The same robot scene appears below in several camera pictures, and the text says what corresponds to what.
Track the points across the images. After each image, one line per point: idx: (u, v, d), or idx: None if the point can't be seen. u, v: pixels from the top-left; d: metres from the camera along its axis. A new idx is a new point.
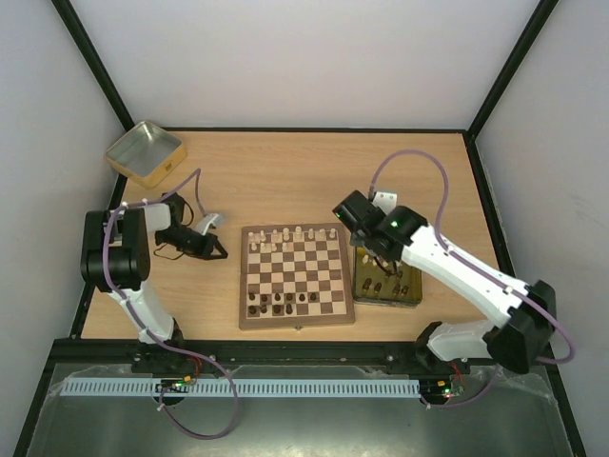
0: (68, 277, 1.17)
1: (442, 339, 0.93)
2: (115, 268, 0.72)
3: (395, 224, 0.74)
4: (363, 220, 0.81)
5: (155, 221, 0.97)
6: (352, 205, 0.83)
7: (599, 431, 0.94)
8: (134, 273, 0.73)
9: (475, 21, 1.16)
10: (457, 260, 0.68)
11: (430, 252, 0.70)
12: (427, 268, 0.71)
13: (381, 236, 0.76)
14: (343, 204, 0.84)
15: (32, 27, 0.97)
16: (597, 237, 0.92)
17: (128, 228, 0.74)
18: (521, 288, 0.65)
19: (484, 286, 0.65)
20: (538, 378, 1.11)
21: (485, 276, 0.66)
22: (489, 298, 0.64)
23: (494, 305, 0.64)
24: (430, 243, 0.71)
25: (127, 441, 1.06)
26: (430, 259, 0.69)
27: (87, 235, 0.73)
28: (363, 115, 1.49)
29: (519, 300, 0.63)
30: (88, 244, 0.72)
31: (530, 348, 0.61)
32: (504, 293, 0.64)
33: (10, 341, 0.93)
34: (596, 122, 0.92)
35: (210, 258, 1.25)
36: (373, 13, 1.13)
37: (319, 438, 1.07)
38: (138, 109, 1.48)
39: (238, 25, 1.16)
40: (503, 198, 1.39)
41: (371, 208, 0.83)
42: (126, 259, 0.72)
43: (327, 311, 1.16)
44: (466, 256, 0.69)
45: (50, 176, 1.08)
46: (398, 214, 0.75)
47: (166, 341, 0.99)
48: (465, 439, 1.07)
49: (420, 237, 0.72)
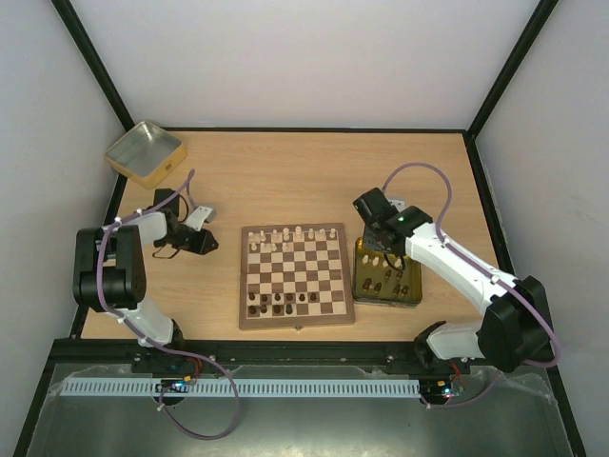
0: (68, 276, 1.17)
1: (442, 338, 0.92)
2: (110, 290, 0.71)
3: (401, 218, 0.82)
4: (377, 213, 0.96)
5: (151, 230, 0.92)
6: (369, 200, 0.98)
7: (599, 431, 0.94)
8: (128, 294, 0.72)
9: (474, 21, 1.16)
10: (451, 250, 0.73)
11: (427, 244, 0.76)
12: (426, 259, 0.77)
13: (388, 229, 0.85)
14: (363, 198, 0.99)
15: (33, 27, 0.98)
16: (597, 238, 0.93)
17: (121, 247, 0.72)
18: (510, 280, 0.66)
19: (473, 275, 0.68)
20: (538, 378, 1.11)
21: (476, 267, 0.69)
22: (476, 287, 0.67)
23: (480, 292, 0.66)
24: (430, 235, 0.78)
25: (127, 442, 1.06)
26: (427, 250, 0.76)
27: (79, 255, 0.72)
28: (363, 115, 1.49)
29: (503, 289, 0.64)
30: (80, 264, 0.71)
31: (513, 339, 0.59)
32: (490, 283, 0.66)
33: (9, 341, 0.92)
34: (596, 122, 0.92)
35: (206, 252, 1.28)
36: (372, 13, 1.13)
37: (320, 438, 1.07)
38: (138, 109, 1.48)
39: (238, 25, 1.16)
40: (503, 198, 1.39)
41: (387, 205, 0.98)
42: (120, 280, 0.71)
43: (327, 311, 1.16)
44: (461, 248, 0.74)
45: (50, 176, 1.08)
46: (407, 212, 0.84)
47: (166, 344, 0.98)
48: (465, 440, 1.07)
49: (422, 230, 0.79)
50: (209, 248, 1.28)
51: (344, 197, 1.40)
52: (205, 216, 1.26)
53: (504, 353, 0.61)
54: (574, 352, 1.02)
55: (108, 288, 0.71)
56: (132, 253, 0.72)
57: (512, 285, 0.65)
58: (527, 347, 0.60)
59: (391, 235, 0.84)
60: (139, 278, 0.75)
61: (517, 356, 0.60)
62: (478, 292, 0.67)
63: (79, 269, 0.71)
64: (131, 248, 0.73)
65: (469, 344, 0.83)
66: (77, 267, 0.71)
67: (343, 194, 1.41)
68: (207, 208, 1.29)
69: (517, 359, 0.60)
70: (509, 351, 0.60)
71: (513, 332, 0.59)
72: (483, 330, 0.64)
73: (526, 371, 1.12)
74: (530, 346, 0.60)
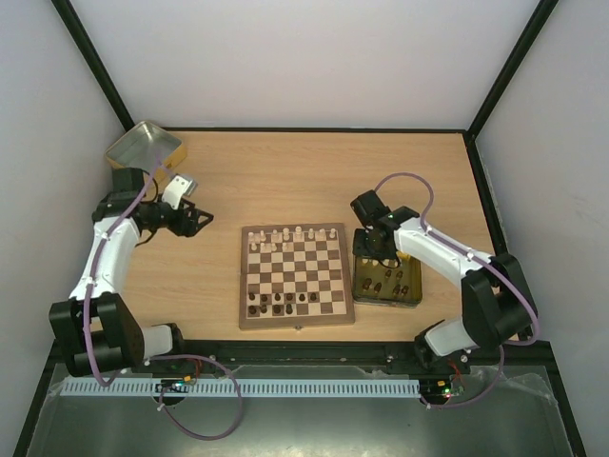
0: (68, 277, 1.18)
1: (440, 332, 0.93)
2: (108, 362, 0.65)
3: (390, 217, 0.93)
4: (370, 213, 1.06)
5: (126, 248, 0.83)
6: (364, 202, 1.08)
7: (600, 432, 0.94)
8: (128, 361, 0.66)
9: (474, 21, 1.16)
10: (432, 237, 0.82)
11: (411, 233, 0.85)
12: (413, 249, 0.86)
13: (380, 228, 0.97)
14: (358, 201, 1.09)
15: (34, 27, 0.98)
16: (597, 238, 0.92)
17: (107, 324, 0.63)
18: (485, 256, 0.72)
19: (451, 256, 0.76)
20: (538, 378, 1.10)
21: (453, 248, 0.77)
22: (454, 265, 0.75)
23: (457, 269, 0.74)
24: (415, 228, 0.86)
25: (127, 442, 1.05)
26: (411, 238, 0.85)
27: (62, 335, 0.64)
28: (363, 115, 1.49)
29: (479, 266, 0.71)
30: (67, 343, 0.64)
31: (490, 312, 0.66)
32: (466, 260, 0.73)
33: (10, 341, 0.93)
34: (596, 121, 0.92)
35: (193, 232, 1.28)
36: (372, 13, 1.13)
37: (320, 438, 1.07)
38: (138, 109, 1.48)
39: (238, 25, 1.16)
40: (503, 198, 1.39)
41: (381, 207, 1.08)
42: (116, 352, 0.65)
43: (327, 311, 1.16)
44: (442, 235, 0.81)
45: (50, 176, 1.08)
46: (398, 212, 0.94)
47: (166, 351, 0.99)
48: (465, 440, 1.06)
49: (407, 224, 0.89)
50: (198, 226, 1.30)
51: (344, 197, 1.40)
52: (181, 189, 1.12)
53: (483, 327, 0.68)
54: (575, 351, 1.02)
55: (106, 362, 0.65)
56: (122, 327, 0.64)
57: (488, 261, 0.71)
58: (504, 319, 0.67)
59: (383, 232, 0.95)
60: (134, 335, 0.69)
61: (495, 327, 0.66)
62: (456, 269, 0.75)
63: (68, 347, 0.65)
64: (118, 323, 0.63)
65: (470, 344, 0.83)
66: (65, 346, 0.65)
67: (343, 194, 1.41)
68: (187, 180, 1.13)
69: (495, 331, 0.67)
70: (487, 324, 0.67)
71: (489, 306, 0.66)
72: (467, 309, 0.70)
73: (526, 371, 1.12)
74: (510, 323, 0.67)
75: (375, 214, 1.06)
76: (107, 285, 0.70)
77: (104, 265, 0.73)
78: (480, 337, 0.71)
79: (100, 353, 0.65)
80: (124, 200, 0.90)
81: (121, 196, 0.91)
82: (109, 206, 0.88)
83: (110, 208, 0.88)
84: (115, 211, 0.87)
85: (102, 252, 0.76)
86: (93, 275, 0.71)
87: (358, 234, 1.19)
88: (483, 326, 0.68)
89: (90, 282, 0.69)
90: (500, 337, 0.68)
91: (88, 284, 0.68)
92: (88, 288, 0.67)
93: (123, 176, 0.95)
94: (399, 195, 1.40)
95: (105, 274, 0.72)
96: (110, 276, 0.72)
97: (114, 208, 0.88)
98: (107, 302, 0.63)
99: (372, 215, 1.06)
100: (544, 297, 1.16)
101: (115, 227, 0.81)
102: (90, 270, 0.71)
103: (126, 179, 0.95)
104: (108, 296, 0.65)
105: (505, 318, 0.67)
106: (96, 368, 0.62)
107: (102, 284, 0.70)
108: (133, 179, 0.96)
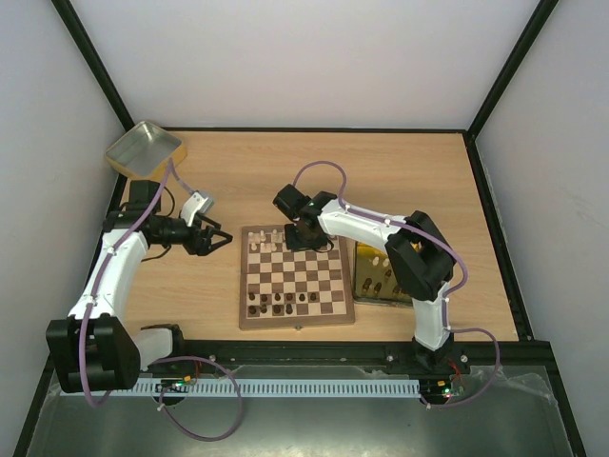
0: (68, 277, 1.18)
1: (422, 327, 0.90)
2: (100, 381, 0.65)
3: (311, 204, 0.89)
4: (294, 205, 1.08)
5: (133, 261, 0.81)
6: (284, 196, 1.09)
7: (600, 432, 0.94)
8: (121, 381, 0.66)
9: (474, 21, 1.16)
10: (354, 214, 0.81)
11: (335, 214, 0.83)
12: (340, 229, 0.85)
13: (304, 217, 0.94)
14: (278, 195, 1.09)
15: (35, 25, 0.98)
16: (597, 239, 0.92)
17: (102, 346, 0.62)
18: (400, 218, 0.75)
19: (371, 226, 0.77)
20: (538, 378, 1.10)
21: (371, 219, 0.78)
22: (376, 234, 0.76)
23: (380, 237, 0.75)
24: (336, 208, 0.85)
25: (127, 443, 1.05)
26: (336, 219, 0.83)
27: (57, 353, 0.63)
28: (363, 115, 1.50)
29: (396, 228, 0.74)
30: (59, 360, 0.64)
31: (418, 267, 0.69)
32: (385, 227, 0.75)
33: (11, 342, 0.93)
34: (597, 121, 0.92)
35: (209, 252, 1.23)
36: (371, 12, 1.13)
37: (320, 437, 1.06)
38: (138, 109, 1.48)
39: (236, 25, 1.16)
40: (503, 197, 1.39)
41: (300, 195, 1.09)
42: (108, 373, 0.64)
43: (327, 311, 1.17)
44: (362, 209, 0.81)
45: (50, 176, 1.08)
46: (318, 197, 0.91)
47: (166, 354, 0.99)
48: (465, 440, 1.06)
49: (328, 207, 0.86)
50: (216, 246, 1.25)
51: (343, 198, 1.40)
52: (196, 207, 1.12)
53: (417, 282, 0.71)
54: (575, 351, 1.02)
55: (99, 382, 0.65)
56: (117, 349, 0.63)
57: (404, 222, 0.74)
58: (433, 269, 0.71)
59: (309, 222, 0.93)
60: (130, 358, 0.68)
61: (426, 280, 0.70)
62: (380, 239, 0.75)
63: (63, 367, 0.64)
64: (114, 347, 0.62)
65: (435, 317, 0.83)
66: (60, 364, 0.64)
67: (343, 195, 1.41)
68: (204, 197, 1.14)
69: (426, 283, 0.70)
70: (417, 277, 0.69)
71: (413, 261, 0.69)
72: (400, 271, 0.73)
73: (526, 371, 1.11)
74: (438, 269, 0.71)
75: (298, 206, 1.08)
76: (108, 306, 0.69)
77: (107, 282, 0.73)
78: (417, 292, 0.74)
79: (94, 374, 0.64)
80: (136, 208, 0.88)
81: (133, 206, 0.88)
82: (119, 215, 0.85)
83: (121, 217, 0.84)
84: (125, 221, 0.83)
85: (107, 268, 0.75)
86: (94, 292, 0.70)
87: (287, 228, 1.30)
88: (417, 281, 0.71)
89: (90, 303, 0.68)
90: (434, 288, 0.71)
91: (88, 303, 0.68)
92: (88, 308, 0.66)
93: (140, 186, 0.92)
94: (368, 177, 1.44)
95: (105, 292, 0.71)
96: (111, 294, 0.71)
97: (125, 217, 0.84)
98: (107, 320, 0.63)
99: (295, 208, 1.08)
100: (543, 296, 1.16)
101: (122, 241, 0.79)
102: (92, 288, 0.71)
103: (143, 189, 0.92)
104: (108, 318, 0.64)
105: (433, 268, 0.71)
106: (88, 391, 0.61)
107: (102, 304, 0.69)
108: (149, 188, 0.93)
